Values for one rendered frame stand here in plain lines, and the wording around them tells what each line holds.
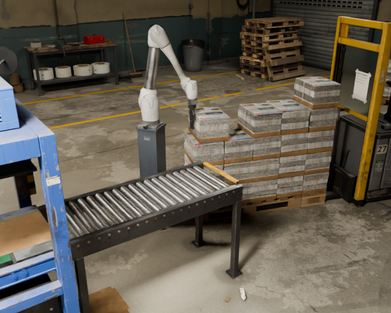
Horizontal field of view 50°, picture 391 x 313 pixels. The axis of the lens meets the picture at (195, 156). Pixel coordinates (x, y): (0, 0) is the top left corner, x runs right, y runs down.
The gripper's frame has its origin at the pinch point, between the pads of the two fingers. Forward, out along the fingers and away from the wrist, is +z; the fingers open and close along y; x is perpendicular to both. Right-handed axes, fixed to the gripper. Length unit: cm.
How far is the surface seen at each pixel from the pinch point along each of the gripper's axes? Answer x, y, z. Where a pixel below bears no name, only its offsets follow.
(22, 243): 139, -131, 19
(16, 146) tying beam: 130, -165, -54
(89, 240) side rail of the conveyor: 102, -136, 20
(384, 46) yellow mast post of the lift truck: -166, -38, -73
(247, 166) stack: -51, -19, 39
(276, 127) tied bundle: -78, -19, 2
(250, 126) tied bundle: -54, -11, 2
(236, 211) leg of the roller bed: -7, -101, 36
